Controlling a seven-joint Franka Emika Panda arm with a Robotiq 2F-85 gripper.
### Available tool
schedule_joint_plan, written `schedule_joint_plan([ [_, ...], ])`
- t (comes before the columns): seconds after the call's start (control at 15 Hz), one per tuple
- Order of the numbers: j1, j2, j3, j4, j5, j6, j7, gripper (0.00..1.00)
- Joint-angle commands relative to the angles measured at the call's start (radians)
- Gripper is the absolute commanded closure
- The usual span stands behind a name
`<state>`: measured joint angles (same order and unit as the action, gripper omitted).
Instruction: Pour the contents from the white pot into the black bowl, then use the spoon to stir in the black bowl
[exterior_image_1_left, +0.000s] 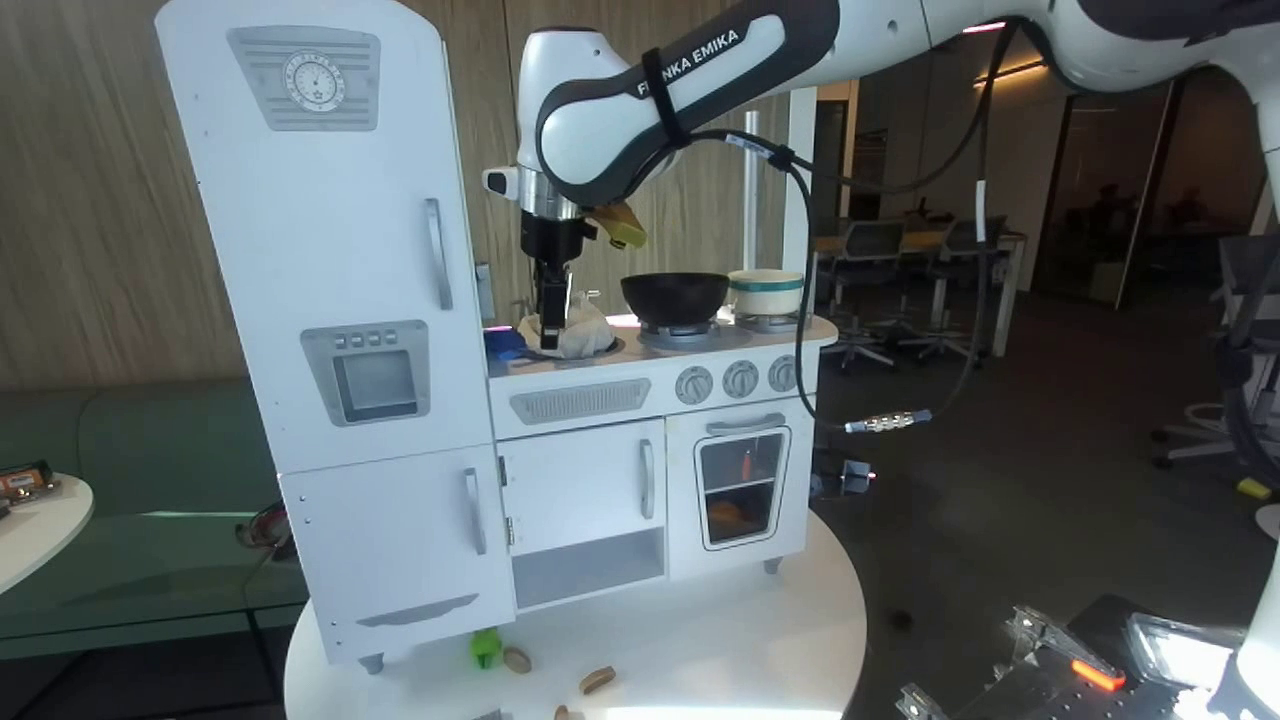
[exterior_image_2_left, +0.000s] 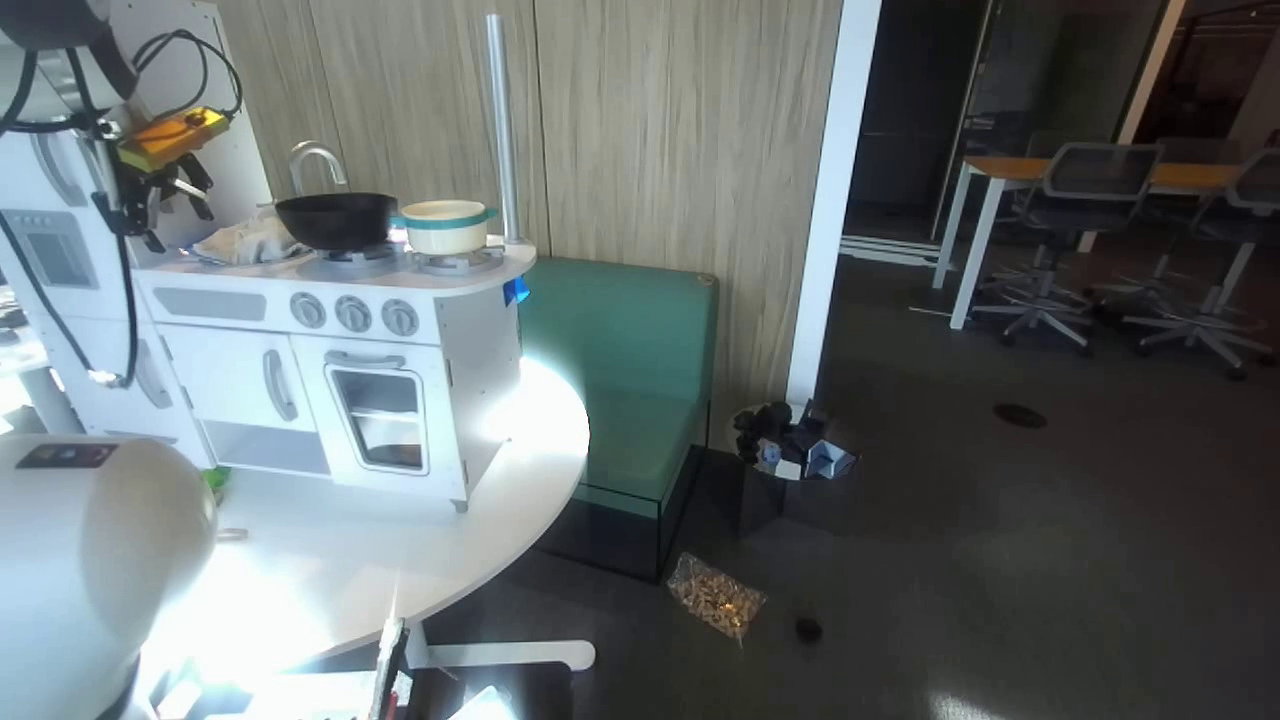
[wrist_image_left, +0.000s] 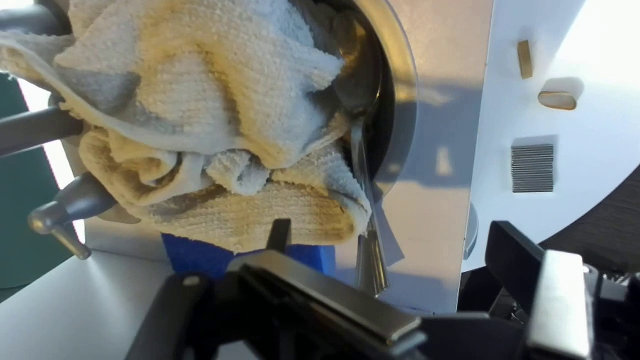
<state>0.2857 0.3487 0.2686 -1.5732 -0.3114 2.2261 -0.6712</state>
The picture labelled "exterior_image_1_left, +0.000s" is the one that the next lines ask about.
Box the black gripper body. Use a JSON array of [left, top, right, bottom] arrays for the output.
[[515, 214, 591, 275]]

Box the black bowl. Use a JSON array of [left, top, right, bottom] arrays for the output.
[[617, 270, 735, 336]]

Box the crumpled white cloth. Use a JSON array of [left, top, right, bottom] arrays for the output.
[[515, 294, 619, 364]]

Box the blue container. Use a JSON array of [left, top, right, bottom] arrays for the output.
[[481, 322, 530, 378]]

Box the thin white pole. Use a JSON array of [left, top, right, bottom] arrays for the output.
[[735, 135, 762, 280]]

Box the white toy play kitchen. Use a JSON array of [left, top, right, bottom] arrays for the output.
[[148, 0, 840, 673]]

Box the white structural pillar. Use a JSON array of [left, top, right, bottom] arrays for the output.
[[785, 85, 824, 280]]

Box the orange toy food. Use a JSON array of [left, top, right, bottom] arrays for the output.
[[708, 491, 753, 536]]

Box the mesh office chair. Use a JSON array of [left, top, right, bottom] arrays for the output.
[[824, 217, 911, 372], [908, 214, 1006, 368]]

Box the lime green fuzzy pompom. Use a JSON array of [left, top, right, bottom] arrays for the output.
[[463, 629, 508, 673]]

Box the brown clump object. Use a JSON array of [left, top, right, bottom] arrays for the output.
[[236, 502, 301, 568]]

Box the round white table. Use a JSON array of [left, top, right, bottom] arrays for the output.
[[280, 514, 871, 720]]

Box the tan wooden toy piece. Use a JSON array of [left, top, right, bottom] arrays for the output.
[[571, 662, 626, 701]]

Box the wood-top white-leg desk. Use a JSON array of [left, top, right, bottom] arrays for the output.
[[817, 214, 1034, 329]]

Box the green bench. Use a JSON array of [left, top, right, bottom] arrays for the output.
[[0, 378, 318, 667]]

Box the small white side table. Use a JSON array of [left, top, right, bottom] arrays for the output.
[[0, 474, 99, 601]]

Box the black electronics box orange light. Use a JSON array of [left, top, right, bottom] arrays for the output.
[[892, 592, 1258, 720]]

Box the dark office chair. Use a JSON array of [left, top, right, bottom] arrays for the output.
[[1151, 233, 1280, 502]]

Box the yellow wrist camera mount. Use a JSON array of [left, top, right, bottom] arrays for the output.
[[590, 197, 653, 256]]

